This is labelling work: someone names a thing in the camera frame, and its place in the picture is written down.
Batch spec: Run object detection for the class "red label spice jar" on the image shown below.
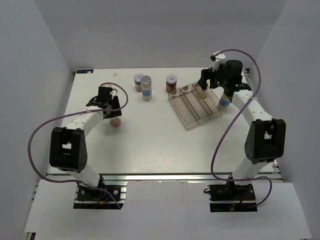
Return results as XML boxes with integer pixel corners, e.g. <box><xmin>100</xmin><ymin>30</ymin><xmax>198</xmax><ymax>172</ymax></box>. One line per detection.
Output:
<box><xmin>166</xmin><ymin>74</ymin><xmax>177</xmax><ymax>93</ymax></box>
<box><xmin>133</xmin><ymin>73</ymin><xmax>144</xmax><ymax>92</ymax></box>

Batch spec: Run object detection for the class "clear acrylic organizer tray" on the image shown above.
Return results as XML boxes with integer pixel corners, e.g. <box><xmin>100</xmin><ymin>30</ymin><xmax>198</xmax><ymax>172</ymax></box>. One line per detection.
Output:
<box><xmin>167</xmin><ymin>82</ymin><xmax>224</xmax><ymax>130</ymax></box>

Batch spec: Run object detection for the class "left silver lid pearl jar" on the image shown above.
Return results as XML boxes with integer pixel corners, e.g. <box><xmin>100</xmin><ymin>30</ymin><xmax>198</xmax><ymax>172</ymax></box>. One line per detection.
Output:
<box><xmin>140</xmin><ymin>75</ymin><xmax>152</xmax><ymax>101</ymax></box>

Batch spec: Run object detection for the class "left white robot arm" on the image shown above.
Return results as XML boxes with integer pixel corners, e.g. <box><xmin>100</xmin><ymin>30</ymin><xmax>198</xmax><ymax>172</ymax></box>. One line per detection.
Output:
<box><xmin>49</xmin><ymin>85</ymin><xmax>122</xmax><ymax>200</ymax></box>

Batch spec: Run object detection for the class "left red label spice jar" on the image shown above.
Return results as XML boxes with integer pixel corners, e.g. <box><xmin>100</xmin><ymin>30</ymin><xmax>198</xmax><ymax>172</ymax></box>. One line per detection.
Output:
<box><xmin>133</xmin><ymin>73</ymin><xmax>144</xmax><ymax>92</ymax></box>

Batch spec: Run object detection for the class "right red label spice jar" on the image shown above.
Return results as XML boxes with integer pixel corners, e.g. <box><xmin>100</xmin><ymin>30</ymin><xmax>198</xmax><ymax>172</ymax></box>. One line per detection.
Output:
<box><xmin>166</xmin><ymin>74</ymin><xmax>177</xmax><ymax>93</ymax></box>

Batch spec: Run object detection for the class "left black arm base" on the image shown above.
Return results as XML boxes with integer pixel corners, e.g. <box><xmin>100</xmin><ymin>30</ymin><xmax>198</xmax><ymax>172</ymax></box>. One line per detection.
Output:
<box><xmin>73</xmin><ymin>182</ymin><xmax>127</xmax><ymax>210</ymax></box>

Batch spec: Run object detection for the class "right silver lid pearl jar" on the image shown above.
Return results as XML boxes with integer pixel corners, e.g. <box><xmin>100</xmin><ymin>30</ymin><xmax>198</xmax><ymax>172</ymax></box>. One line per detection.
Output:
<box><xmin>217</xmin><ymin>93</ymin><xmax>231</xmax><ymax>110</ymax></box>

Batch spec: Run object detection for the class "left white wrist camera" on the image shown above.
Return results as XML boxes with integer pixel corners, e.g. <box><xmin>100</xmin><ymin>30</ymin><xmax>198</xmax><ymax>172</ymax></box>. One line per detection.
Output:
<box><xmin>100</xmin><ymin>84</ymin><xmax>113</xmax><ymax>90</ymax></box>

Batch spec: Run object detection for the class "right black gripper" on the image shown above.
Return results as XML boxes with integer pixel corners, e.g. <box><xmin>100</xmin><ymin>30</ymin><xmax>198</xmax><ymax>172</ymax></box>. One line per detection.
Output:
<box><xmin>198</xmin><ymin>62</ymin><xmax>229</xmax><ymax>91</ymax></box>

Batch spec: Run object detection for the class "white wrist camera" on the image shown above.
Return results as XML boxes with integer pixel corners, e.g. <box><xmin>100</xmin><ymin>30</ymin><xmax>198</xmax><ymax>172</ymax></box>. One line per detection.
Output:
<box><xmin>100</xmin><ymin>84</ymin><xmax>113</xmax><ymax>90</ymax></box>
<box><xmin>210</xmin><ymin>51</ymin><xmax>226</xmax><ymax>72</ymax></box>

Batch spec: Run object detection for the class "pink cap spice bottle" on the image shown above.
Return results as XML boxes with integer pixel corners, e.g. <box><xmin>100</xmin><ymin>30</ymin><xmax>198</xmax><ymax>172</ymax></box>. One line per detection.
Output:
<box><xmin>109</xmin><ymin>117</ymin><xmax>122</xmax><ymax>128</ymax></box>

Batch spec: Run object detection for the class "yellow cap spice bottle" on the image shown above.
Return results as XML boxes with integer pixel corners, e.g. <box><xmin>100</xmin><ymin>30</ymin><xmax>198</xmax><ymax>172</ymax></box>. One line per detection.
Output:
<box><xmin>198</xmin><ymin>87</ymin><xmax>207</xmax><ymax>99</ymax></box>

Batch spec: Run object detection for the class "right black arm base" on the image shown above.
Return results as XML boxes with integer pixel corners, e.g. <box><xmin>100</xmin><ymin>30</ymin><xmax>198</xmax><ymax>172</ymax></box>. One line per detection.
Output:
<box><xmin>203</xmin><ymin>182</ymin><xmax>258</xmax><ymax>213</ymax></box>

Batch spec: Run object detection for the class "left blue corner sticker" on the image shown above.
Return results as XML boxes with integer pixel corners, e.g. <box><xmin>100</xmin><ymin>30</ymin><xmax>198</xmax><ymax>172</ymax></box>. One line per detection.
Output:
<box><xmin>76</xmin><ymin>69</ymin><xmax>94</xmax><ymax>74</ymax></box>

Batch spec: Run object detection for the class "silver lid pearl jar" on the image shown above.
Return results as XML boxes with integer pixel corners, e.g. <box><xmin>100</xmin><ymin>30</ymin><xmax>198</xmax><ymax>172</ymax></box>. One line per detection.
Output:
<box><xmin>140</xmin><ymin>75</ymin><xmax>152</xmax><ymax>101</ymax></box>
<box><xmin>217</xmin><ymin>93</ymin><xmax>231</xmax><ymax>110</ymax></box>

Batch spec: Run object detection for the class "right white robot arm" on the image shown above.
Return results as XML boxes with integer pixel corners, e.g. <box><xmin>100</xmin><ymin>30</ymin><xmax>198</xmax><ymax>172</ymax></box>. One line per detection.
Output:
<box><xmin>197</xmin><ymin>60</ymin><xmax>286</xmax><ymax>200</ymax></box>

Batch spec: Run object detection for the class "aluminium front frame rail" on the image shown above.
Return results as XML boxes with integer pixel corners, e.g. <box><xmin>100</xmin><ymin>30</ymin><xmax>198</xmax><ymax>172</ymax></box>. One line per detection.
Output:
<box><xmin>46</xmin><ymin>173</ymin><xmax>283</xmax><ymax>183</ymax></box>

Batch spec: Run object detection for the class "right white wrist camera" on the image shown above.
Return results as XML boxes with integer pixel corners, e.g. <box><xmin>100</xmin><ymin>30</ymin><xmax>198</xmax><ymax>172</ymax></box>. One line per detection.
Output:
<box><xmin>210</xmin><ymin>51</ymin><xmax>226</xmax><ymax>72</ymax></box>

